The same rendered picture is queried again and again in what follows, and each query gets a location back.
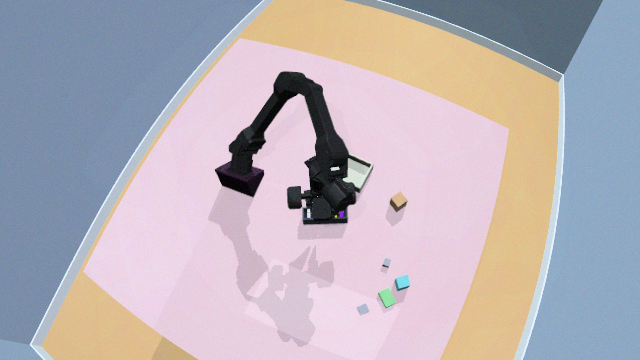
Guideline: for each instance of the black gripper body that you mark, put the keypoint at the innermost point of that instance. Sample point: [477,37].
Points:
[295,197]

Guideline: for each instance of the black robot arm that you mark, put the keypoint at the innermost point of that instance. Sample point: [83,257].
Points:
[331,150]

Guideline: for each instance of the green rectangular block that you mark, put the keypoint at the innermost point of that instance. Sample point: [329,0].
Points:
[386,297]

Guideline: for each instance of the white shallow tray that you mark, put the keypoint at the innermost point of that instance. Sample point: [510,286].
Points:
[358,171]

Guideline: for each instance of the light blue cube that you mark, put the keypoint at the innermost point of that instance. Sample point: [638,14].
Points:
[402,282]

